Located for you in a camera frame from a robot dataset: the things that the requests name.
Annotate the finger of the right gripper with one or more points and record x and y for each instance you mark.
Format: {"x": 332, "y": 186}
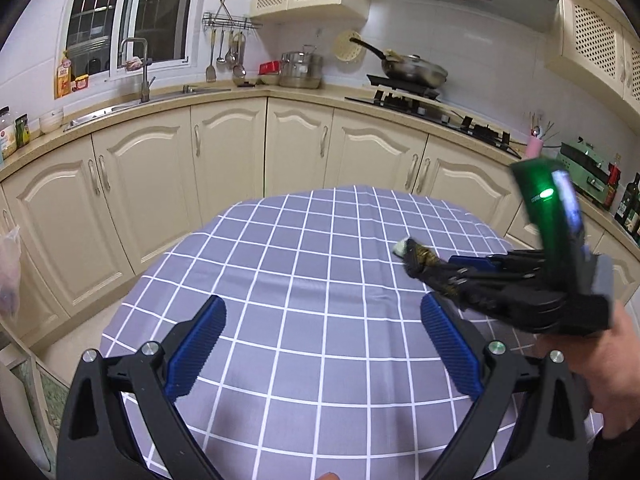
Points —
{"x": 475, "y": 261}
{"x": 445, "y": 272}

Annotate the utensil wall rack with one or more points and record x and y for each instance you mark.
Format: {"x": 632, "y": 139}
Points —
{"x": 222, "y": 18}

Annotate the person's right hand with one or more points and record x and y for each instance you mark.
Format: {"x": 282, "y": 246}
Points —
{"x": 610, "y": 365}

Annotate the kitchen cabinets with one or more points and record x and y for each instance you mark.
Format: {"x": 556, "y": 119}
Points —
{"x": 97, "y": 203}
{"x": 450, "y": 0}

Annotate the round woven trivet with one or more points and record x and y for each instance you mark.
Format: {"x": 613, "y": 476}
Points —
{"x": 345, "y": 49}

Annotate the lower kitchen cabinets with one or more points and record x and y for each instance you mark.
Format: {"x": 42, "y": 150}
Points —
{"x": 97, "y": 203}

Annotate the dark oil bottle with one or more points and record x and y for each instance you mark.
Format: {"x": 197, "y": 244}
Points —
{"x": 625, "y": 214}

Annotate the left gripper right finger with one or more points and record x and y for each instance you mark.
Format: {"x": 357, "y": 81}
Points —
{"x": 548, "y": 440}

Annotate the steel stock pot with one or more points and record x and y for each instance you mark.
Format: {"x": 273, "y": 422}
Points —
{"x": 301, "y": 69}

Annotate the steel faucet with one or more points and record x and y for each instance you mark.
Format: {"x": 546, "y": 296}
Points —
{"x": 139, "y": 63}

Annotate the green jar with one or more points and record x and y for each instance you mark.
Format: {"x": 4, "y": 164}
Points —
{"x": 22, "y": 132}

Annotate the red sauce bottle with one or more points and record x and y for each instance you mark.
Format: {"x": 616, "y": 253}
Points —
{"x": 613, "y": 182}

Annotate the steel kitchen sink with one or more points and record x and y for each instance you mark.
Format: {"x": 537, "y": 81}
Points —
{"x": 187, "y": 90}

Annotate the hanging plastic bag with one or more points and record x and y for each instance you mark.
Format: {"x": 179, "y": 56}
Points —
{"x": 10, "y": 272}

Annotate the orange dish soap bottle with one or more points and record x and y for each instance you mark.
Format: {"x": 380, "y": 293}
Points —
{"x": 63, "y": 77}

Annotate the black gas hob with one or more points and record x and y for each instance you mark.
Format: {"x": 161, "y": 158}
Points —
{"x": 438, "y": 114}

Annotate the steel spatula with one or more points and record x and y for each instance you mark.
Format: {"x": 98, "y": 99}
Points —
{"x": 210, "y": 72}

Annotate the window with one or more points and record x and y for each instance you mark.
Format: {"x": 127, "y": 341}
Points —
{"x": 96, "y": 28}

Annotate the upper kitchen cabinets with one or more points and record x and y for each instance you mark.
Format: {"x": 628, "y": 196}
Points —
{"x": 450, "y": 0}

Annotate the red box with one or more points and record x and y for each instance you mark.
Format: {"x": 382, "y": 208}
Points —
{"x": 269, "y": 68}

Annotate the white bowls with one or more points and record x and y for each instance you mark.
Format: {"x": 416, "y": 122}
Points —
{"x": 51, "y": 121}

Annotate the pink utensil cup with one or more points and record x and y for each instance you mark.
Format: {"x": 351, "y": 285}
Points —
{"x": 533, "y": 148}

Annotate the grey checked tablecloth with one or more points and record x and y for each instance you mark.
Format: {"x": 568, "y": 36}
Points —
{"x": 324, "y": 365}

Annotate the person's left hand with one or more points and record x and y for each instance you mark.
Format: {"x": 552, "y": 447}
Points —
{"x": 329, "y": 476}

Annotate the green electric cooker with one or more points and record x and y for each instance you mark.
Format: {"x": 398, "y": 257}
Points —
{"x": 588, "y": 170}

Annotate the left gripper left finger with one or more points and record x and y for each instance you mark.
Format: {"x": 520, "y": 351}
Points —
{"x": 96, "y": 440}

